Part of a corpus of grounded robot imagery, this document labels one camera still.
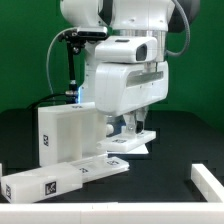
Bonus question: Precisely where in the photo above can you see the black camera stand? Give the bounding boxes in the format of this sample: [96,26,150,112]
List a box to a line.
[58,26,108,104]

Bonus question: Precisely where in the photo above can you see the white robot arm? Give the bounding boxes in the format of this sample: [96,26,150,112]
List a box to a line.
[60,0,200,133]

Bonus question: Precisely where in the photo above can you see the white base tag plate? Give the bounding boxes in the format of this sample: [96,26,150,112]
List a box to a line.
[106,133,149,154]

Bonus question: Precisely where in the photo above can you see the grey camera cable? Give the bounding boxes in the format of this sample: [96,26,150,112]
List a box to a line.
[45,27,78,97]

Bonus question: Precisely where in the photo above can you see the white workspace fence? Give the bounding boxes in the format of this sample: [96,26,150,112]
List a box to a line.
[0,164,224,224]

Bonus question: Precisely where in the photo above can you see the small white cabinet door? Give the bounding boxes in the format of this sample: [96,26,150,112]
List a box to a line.
[97,130,156,154]

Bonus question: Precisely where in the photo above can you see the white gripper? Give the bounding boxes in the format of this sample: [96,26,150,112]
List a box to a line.
[95,62,169,133]

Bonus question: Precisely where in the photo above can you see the long white cabinet top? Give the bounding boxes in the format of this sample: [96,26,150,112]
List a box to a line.
[1,163,83,204]

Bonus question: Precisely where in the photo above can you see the white cabinet body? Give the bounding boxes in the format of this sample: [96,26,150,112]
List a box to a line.
[38,102,107,166]

